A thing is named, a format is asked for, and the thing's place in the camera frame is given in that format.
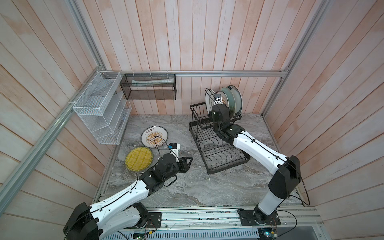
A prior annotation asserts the mint green flower plate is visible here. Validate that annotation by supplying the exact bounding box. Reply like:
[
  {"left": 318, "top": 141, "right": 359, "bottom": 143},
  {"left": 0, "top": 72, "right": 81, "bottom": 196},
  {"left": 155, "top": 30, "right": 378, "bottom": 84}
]
[{"left": 220, "top": 87, "right": 236, "bottom": 118}]

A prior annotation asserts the orange sunburst plate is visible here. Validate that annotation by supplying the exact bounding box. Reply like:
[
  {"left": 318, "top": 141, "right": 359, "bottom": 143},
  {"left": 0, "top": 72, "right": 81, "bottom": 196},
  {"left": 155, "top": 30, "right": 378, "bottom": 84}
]
[
  {"left": 141, "top": 126, "right": 168, "bottom": 148},
  {"left": 214, "top": 91, "right": 224, "bottom": 105}
]

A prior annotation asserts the white plate green clover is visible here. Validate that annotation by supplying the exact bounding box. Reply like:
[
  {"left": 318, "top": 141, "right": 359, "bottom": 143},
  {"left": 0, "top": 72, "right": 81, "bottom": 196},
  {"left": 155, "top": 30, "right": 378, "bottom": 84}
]
[{"left": 205, "top": 88, "right": 217, "bottom": 113}]

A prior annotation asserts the green rim white plate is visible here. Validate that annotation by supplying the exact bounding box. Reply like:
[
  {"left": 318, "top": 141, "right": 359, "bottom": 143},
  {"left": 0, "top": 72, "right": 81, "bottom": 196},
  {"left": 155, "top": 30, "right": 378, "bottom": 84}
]
[{"left": 228, "top": 85, "right": 243, "bottom": 118}]

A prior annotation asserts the yellow round plate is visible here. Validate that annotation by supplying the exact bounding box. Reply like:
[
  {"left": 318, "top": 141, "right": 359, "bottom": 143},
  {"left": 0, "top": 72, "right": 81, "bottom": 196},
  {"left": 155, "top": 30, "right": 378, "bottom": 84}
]
[{"left": 125, "top": 147, "right": 153, "bottom": 172}]

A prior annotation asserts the black two-tier dish rack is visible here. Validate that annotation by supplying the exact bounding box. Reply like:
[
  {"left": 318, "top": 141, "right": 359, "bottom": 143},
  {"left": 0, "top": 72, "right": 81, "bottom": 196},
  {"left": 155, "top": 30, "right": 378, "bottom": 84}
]
[{"left": 189, "top": 103, "right": 251, "bottom": 175}]

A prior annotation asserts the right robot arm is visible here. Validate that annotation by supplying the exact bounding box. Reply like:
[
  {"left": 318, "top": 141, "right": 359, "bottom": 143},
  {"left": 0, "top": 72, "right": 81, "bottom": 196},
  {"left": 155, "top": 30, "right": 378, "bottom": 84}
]
[{"left": 210, "top": 104, "right": 302, "bottom": 225}]

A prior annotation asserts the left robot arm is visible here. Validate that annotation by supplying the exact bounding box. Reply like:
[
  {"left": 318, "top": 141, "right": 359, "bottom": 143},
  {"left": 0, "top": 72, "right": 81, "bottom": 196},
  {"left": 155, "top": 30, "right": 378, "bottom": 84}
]
[{"left": 63, "top": 154, "right": 193, "bottom": 240}]

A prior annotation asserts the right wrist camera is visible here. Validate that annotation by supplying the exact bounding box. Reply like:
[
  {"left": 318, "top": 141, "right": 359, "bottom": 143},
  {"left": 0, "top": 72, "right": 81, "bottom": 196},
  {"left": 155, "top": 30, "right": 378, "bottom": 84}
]
[{"left": 214, "top": 94, "right": 224, "bottom": 105}]

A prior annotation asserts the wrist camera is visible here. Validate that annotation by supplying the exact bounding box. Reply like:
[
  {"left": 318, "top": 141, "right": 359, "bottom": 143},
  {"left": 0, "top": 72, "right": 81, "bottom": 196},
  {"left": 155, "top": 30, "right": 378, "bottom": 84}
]
[
  {"left": 214, "top": 94, "right": 224, "bottom": 105},
  {"left": 168, "top": 143, "right": 181, "bottom": 162}
]

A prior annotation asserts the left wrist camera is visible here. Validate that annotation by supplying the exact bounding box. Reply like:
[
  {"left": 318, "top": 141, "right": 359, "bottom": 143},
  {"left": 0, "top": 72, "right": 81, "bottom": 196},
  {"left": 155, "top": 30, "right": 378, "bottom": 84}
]
[{"left": 168, "top": 143, "right": 181, "bottom": 162}]

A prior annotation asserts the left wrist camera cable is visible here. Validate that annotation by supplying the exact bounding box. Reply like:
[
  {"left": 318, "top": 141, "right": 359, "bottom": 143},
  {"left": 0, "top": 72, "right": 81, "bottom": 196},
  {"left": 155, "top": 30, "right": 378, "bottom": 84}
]
[{"left": 152, "top": 135, "right": 170, "bottom": 157}]

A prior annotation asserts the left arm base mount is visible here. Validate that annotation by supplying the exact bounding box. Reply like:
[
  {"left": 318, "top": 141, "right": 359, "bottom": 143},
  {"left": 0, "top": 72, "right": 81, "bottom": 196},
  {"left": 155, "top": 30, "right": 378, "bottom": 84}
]
[{"left": 133, "top": 212, "right": 162, "bottom": 229}]

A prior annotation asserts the black mesh wall basket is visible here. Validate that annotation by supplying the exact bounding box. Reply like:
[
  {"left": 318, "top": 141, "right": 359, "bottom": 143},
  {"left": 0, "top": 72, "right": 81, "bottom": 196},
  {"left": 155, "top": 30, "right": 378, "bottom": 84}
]
[{"left": 120, "top": 73, "right": 177, "bottom": 101}]

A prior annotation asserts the white wire mesh shelf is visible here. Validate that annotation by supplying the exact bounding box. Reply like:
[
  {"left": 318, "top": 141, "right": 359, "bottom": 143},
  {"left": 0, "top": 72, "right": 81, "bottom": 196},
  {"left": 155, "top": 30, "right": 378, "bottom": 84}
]
[{"left": 73, "top": 71, "right": 132, "bottom": 145}]

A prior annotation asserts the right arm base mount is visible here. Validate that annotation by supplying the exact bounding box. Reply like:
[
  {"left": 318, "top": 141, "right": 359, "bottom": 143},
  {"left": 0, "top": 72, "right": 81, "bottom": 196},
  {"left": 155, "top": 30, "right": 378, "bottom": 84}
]
[{"left": 237, "top": 209, "right": 281, "bottom": 226}]

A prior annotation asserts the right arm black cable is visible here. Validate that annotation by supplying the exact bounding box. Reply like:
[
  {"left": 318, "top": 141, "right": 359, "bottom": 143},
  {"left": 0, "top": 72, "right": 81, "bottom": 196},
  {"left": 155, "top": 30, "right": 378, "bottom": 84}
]
[{"left": 281, "top": 167, "right": 311, "bottom": 238}]

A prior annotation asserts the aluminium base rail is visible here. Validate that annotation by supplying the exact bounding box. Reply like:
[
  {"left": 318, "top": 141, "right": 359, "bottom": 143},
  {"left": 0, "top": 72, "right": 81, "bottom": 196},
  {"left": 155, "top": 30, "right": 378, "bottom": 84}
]
[{"left": 119, "top": 205, "right": 324, "bottom": 231}]

